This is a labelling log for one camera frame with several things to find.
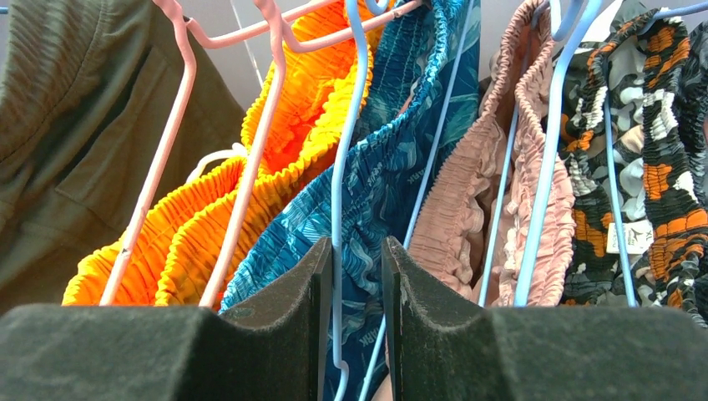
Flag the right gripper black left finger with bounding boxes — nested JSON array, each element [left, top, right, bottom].
[[1, 238, 332, 400]]

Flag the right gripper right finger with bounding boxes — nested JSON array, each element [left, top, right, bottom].
[[382, 236, 707, 400]]

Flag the light blue wire hanger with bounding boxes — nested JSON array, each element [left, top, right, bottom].
[[331, 0, 478, 401]]

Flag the pink shorts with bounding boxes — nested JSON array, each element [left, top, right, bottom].
[[372, 0, 578, 401]]

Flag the blue patterned shorts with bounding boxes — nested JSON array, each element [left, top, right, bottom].
[[219, 0, 483, 401]]

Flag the olive green shorts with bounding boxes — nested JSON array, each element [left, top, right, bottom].
[[0, 0, 246, 314]]

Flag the orange black patterned shorts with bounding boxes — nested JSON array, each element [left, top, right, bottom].
[[559, 10, 707, 327]]

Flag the blue hanger under pink shorts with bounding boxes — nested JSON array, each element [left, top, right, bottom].
[[478, 0, 604, 307]]

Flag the blue hanger under patterned shorts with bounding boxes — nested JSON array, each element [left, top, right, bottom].
[[601, 1, 708, 307]]

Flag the pink wire hanger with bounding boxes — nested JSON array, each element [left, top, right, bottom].
[[199, 1, 422, 307], [99, 1, 327, 306]]

